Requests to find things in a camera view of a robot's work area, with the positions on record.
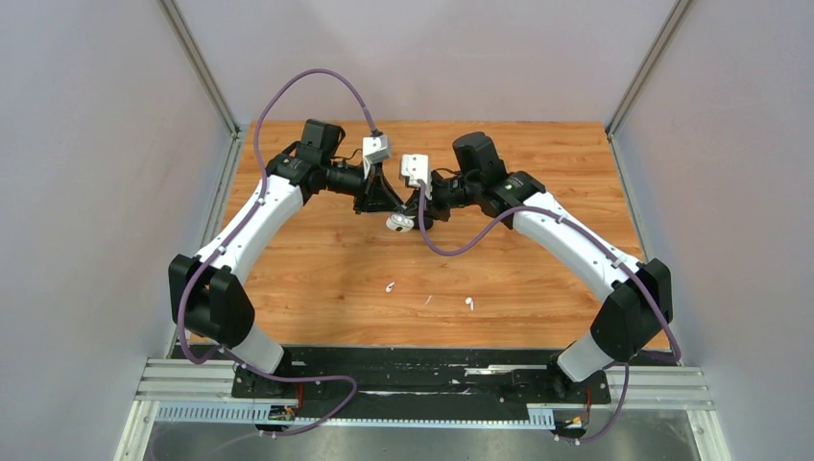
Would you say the white slotted cable duct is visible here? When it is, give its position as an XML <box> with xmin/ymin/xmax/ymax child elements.
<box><xmin>155</xmin><ymin>402</ymin><xmax>556</xmax><ymax>430</ymax></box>

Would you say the white earbud charging case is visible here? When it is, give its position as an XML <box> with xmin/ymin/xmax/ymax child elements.
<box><xmin>386</xmin><ymin>213</ymin><xmax>415</xmax><ymax>232</ymax></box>

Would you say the right aluminium corner post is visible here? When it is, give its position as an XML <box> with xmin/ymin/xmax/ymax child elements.
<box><xmin>605</xmin><ymin>0</ymin><xmax>695</xmax><ymax>140</ymax></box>

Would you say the purple cable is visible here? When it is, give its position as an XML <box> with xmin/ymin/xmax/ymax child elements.
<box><xmin>175</xmin><ymin>68</ymin><xmax>359</xmax><ymax>440</ymax></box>
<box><xmin>416</xmin><ymin>181</ymin><xmax>682</xmax><ymax>445</ymax></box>

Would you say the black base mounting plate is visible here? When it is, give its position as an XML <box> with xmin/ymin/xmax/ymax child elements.
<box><xmin>216</xmin><ymin>346</ymin><xmax>612</xmax><ymax>422</ymax></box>

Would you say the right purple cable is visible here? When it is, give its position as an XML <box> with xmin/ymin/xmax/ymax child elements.
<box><xmin>416</xmin><ymin>181</ymin><xmax>682</xmax><ymax>445</ymax></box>

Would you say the aluminium corner post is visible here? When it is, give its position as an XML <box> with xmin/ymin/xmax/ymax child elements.
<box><xmin>605</xmin><ymin>0</ymin><xmax>695</xmax><ymax>140</ymax></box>
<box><xmin>156</xmin><ymin>0</ymin><xmax>241</xmax><ymax>138</ymax></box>

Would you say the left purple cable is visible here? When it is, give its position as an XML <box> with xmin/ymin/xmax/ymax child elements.
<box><xmin>175</xmin><ymin>68</ymin><xmax>359</xmax><ymax>440</ymax></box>

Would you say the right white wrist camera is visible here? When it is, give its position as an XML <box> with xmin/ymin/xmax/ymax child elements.
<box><xmin>398</xmin><ymin>154</ymin><xmax>432</xmax><ymax>201</ymax></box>

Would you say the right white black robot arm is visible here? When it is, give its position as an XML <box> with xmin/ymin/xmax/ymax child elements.
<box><xmin>399</xmin><ymin>132</ymin><xmax>681</xmax><ymax>401</ymax></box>

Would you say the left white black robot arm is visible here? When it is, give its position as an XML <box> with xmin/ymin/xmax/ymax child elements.
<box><xmin>168</xmin><ymin>119</ymin><xmax>403</xmax><ymax>397</ymax></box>

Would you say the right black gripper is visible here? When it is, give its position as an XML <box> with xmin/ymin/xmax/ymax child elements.
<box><xmin>405</xmin><ymin>173</ymin><xmax>480</xmax><ymax>223</ymax></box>

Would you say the left aluminium corner post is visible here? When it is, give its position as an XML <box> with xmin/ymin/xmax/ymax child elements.
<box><xmin>156</xmin><ymin>0</ymin><xmax>241</xmax><ymax>138</ymax></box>

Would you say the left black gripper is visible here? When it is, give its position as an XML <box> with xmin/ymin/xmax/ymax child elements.
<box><xmin>322</xmin><ymin>157</ymin><xmax>403</xmax><ymax>215</ymax></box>

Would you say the aluminium frame rail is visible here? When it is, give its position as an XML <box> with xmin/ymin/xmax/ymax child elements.
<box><xmin>135</xmin><ymin>359</ymin><xmax>715</xmax><ymax>411</ymax></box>

